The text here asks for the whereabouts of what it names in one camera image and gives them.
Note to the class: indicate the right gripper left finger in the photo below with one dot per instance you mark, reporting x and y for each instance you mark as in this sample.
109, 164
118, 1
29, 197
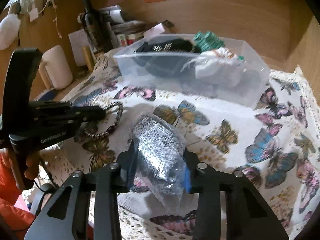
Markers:
128, 165

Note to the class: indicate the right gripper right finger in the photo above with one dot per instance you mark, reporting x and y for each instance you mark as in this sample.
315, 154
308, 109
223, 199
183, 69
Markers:
191, 161

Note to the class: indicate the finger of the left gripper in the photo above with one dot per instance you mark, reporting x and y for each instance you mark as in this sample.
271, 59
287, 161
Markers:
87, 114

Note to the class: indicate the silver sequin pouch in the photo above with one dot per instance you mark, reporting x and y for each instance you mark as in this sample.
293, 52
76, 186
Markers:
160, 148

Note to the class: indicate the white drawstring cloth pouch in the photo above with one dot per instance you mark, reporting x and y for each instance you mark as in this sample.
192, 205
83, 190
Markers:
217, 67

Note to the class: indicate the green knitted cloth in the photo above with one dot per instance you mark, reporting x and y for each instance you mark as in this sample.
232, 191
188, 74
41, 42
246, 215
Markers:
207, 41

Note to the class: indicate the black beaded fabric pouch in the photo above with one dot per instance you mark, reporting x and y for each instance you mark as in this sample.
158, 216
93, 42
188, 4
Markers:
165, 59

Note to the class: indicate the person's left hand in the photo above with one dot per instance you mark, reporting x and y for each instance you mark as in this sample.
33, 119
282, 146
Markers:
7, 160

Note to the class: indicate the cream ceramic mug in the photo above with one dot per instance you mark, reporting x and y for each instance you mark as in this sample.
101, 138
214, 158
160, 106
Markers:
54, 69

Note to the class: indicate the white handwritten note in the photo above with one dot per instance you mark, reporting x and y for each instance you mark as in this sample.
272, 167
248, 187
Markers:
78, 40

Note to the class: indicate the butterfly print tablecloth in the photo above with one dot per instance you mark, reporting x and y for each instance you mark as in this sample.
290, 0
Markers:
275, 145

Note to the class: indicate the dark wine bottle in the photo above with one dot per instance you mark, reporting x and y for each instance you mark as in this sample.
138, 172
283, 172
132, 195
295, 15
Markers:
96, 29

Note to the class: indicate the clear plastic storage box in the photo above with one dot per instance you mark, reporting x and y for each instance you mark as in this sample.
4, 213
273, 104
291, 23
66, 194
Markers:
241, 80

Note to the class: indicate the white fluffy pompom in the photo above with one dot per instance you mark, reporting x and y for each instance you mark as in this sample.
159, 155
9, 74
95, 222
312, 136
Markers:
9, 29

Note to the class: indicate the stack of papers and magazines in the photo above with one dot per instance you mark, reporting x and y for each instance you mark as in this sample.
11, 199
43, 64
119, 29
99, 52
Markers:
121, 24

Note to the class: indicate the small white pink box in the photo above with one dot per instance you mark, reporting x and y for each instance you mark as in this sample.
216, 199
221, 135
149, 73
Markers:
156, 30

